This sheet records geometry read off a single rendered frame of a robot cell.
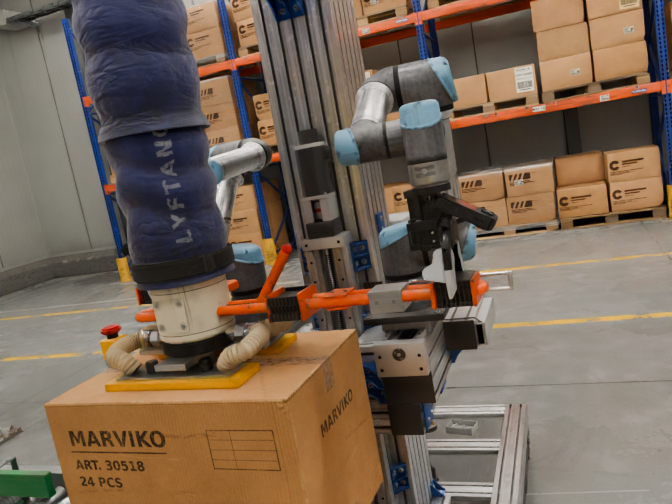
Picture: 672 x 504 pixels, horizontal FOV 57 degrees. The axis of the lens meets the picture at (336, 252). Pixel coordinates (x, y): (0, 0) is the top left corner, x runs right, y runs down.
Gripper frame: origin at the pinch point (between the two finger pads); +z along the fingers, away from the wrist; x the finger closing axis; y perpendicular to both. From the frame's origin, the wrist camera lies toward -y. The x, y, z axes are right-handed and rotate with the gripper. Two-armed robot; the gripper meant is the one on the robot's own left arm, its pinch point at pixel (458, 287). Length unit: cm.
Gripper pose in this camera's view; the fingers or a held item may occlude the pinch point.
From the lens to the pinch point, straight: 119.4
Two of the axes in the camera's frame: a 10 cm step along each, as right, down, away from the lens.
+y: -9.2, 1.2, 3.8
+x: -3.5, 2.0, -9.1
